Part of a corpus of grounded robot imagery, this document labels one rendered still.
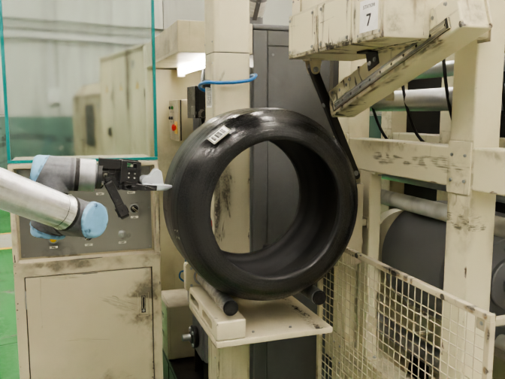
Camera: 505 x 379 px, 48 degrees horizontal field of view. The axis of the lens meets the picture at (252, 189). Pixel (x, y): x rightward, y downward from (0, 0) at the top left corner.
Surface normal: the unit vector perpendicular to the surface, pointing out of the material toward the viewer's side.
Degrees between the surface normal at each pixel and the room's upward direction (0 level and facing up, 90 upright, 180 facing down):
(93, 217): 89
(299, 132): 80
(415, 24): 90
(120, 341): 90
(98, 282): 90
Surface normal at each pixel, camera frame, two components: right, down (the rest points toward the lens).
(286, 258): -0.22, -0.60
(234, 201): 0.33, 0.13
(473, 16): 0.31, -0.18
